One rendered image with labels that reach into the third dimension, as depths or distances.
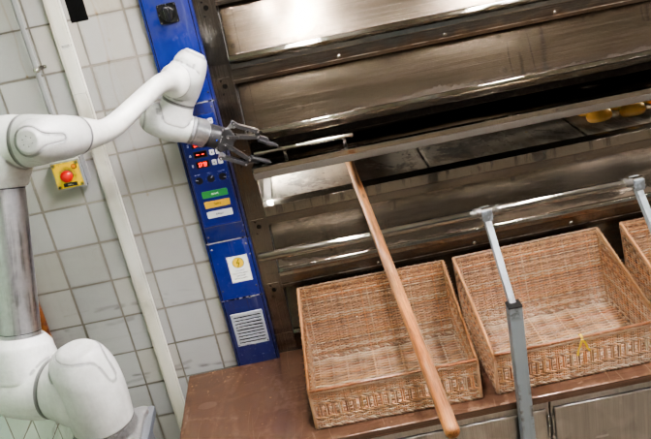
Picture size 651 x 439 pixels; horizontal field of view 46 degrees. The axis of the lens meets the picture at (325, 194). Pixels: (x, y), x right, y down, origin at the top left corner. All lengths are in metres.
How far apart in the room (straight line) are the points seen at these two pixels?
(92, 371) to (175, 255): 0.96
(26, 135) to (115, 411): 0.69
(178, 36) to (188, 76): 0.24
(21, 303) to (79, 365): 0.24
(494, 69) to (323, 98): 0.59
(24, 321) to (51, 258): 0.85
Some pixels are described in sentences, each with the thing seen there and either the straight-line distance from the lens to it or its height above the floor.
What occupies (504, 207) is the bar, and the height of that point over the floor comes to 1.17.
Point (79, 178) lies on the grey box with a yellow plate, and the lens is 2.65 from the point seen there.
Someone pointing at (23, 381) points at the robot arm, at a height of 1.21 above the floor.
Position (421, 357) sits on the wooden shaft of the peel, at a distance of 1.70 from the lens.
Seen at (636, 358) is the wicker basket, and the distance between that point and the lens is 2.69.
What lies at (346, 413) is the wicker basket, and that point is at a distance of 2.53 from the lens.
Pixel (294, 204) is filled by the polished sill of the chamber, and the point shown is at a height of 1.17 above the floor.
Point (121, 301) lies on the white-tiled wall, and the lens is 2.90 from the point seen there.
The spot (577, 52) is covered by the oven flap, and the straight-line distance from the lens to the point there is 2.74.
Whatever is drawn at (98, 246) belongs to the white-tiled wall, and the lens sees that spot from 2.81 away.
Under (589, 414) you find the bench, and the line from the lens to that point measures 2.68.
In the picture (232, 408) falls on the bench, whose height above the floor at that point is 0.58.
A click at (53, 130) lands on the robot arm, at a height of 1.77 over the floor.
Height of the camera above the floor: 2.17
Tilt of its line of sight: 22 degrees down
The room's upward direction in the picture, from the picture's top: 11 degrees counter-clockwise
